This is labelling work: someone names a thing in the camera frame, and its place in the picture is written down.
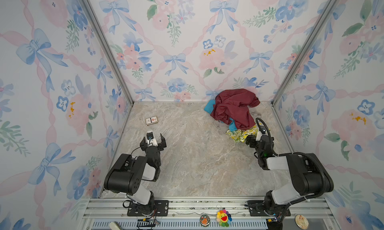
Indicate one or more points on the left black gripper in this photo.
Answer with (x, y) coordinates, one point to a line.
(161, 145)

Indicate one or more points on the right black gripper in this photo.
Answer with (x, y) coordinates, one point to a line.
(252, 140)

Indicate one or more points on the teal cloth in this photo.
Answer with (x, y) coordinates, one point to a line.
(210, 107)

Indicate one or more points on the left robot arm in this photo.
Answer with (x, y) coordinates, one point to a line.
(128, 172)

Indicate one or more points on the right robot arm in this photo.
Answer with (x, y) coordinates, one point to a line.
(308, 177)

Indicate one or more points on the yellow lemon print cloth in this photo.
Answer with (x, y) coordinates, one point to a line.
(239, 136)

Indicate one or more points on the maroon cloth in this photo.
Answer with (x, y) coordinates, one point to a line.
(232, 106)

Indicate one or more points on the rainbow smiling flower toy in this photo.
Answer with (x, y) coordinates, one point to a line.
(224, 218)

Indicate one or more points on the oval orange badge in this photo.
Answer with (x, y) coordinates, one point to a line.
(205, 220)

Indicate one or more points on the round beige coaster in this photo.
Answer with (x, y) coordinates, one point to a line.
(302, 222)

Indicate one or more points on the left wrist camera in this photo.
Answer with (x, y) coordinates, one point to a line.
(151, 139)

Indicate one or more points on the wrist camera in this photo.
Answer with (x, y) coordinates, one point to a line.
(151, 139)
(259, 135)

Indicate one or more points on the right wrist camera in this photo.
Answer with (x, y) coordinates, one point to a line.
(259, 135)

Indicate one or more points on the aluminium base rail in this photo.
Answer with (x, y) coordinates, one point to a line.
(184, 214)

